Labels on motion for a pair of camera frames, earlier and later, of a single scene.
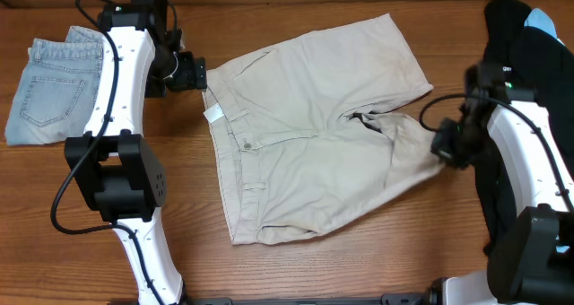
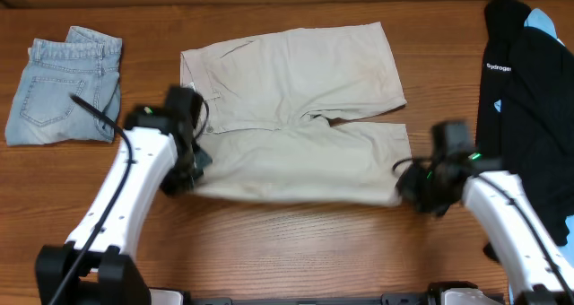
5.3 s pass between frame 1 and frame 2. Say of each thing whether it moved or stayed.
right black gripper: moved
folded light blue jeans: stayed
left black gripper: moved
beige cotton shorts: moved
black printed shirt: stayed
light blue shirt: stayed
